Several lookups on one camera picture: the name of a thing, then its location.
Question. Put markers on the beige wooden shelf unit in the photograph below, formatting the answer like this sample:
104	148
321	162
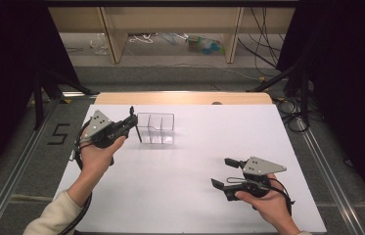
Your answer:
170	19

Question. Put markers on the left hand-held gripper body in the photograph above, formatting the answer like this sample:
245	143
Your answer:
100	129

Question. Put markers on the clear acrylic organizer box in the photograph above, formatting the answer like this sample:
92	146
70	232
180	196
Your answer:
157	129

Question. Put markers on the clear plastic bag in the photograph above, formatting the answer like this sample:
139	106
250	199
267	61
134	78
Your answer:
99	44

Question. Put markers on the aluminium floor rail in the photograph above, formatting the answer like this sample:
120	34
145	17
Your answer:
10	182
330	176

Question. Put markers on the black metal stand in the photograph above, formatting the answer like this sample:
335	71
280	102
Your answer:
304	91
38	98

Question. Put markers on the dark curtain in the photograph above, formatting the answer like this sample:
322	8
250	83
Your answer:
10	81
343	81

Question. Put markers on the person's right hand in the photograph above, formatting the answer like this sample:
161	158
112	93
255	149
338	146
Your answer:
268	204

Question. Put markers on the pile of colourful plastic clutter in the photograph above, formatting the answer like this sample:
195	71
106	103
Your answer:
206	45

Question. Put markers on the white table cover sheet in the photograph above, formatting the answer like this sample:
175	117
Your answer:
186	182

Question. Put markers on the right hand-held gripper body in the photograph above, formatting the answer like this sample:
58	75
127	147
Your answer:
255	178

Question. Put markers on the person's left hand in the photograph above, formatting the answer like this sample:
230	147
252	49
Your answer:
98	160

